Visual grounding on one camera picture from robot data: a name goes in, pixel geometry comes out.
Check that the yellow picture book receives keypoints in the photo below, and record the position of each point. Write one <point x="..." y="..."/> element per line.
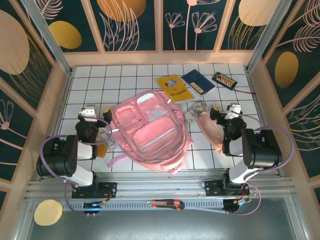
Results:
<point x="175" y="87"/>

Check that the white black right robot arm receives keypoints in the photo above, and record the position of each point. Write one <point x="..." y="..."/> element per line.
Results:
<point x="262" y="147"/>

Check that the round yellow sponge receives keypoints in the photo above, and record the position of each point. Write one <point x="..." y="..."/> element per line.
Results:
<point x="47" y="212"/>

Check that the grey white cloth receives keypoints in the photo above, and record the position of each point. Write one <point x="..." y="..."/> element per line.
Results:
<point x="193" y="112"/>

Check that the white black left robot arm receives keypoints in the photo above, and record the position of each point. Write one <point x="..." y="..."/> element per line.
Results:
<point x="57" y="157"/>

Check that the dark blue book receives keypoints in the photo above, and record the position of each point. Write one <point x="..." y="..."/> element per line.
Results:
<point x="197" y="82"/>

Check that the pale pink pencil pouch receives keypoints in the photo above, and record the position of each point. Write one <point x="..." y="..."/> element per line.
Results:
<point x="210" y="130"/>

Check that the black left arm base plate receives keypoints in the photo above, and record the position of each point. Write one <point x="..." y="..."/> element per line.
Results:
<point x="107" y="188"/>

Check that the clear plastic box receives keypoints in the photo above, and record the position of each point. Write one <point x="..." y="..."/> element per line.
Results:
<point x="108" y="143"/>

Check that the pink student backpack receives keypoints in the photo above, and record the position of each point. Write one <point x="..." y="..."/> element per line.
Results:
<point x="150" y="130"/>

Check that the amber yellow tag pouch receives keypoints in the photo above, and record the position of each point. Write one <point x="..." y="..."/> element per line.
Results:
<point x="101" y="151"/>

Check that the aluminium mounting rail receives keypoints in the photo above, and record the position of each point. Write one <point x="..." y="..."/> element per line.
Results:
<point x="162" y="187"/>

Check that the black controller board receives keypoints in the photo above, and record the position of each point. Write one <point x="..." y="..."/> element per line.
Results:
<point x="232" y="205"/>
<point x="91" y="206"/>

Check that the black board with yellow connectors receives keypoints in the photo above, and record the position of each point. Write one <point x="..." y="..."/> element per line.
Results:
<point x="223" y="80"/>

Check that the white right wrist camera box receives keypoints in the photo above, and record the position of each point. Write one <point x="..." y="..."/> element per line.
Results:
<point x="235" y="109"/>

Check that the black left controller board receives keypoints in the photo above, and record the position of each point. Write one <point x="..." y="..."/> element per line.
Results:
<point x="91" y="206"/>

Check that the aluminium frame post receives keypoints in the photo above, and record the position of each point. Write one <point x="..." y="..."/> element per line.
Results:
<point x="267" y="32"/>
<point x="47" y="37"/>

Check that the orange black utility knife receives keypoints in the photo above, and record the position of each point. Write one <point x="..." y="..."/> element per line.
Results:
<point x="170" y="203"/>

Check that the black right controller board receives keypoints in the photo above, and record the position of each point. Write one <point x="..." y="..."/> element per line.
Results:
<point x="232" y="205"/>

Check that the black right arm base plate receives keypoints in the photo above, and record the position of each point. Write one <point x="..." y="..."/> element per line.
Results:
<point x="212" y="187"/>

